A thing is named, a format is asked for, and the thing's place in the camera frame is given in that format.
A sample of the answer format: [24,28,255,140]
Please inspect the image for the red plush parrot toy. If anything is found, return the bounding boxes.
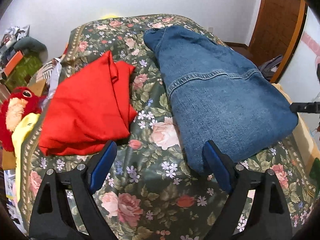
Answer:
[1,87,46,152]

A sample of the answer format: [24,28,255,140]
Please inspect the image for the cluttered pile on cabinet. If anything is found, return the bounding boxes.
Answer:
[1,25,47,73]

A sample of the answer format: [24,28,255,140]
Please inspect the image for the brown wooden door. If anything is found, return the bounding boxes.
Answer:
[248,0,304,67]

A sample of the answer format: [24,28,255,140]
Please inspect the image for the yellow curved headboard tube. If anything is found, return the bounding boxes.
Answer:
[100,14,119,20]

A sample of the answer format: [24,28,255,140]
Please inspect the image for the red folded garment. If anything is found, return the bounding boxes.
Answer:
[38,51,137,156]

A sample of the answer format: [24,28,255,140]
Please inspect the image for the yellow garment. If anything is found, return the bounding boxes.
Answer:
[11,113,40,202]

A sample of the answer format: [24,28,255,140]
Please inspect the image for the wooden wardrobe with sliding door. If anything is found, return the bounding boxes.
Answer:
[275,8,319,102]

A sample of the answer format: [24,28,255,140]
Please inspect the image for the orange box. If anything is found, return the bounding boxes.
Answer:
[4,51,23,77]

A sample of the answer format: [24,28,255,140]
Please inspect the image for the green cloth covered cabinet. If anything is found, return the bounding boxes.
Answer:
[2,53,42,92]

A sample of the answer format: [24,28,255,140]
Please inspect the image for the floral green bedspread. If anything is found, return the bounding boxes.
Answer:
[18,14,318,239]

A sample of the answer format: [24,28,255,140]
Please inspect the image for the grey bag on floor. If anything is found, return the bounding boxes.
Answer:
[258,55,283,81]

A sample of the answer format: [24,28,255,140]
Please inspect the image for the blue denim jacket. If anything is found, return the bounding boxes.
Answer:
[144,25,298,175]

